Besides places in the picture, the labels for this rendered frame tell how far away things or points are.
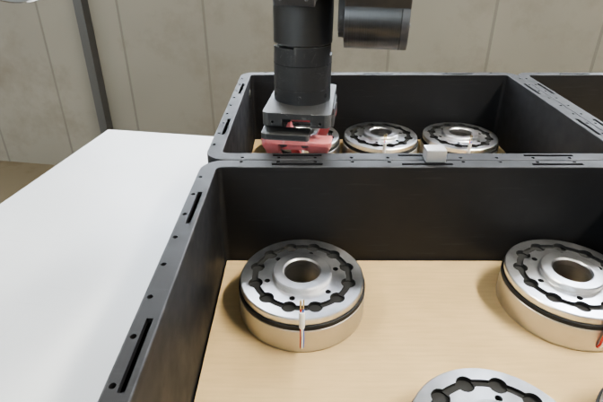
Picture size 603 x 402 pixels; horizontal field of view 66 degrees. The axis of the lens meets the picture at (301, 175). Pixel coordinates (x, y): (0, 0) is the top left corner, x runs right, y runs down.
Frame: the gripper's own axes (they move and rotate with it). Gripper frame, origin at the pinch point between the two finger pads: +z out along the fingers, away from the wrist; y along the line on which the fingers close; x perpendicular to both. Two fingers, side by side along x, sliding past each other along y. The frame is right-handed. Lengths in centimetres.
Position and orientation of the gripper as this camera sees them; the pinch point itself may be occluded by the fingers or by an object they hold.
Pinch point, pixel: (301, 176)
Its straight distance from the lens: 51.9
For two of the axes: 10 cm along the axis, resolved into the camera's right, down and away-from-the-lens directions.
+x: -9.9, -0.6, 1.0
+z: -0.1, 8.9, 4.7
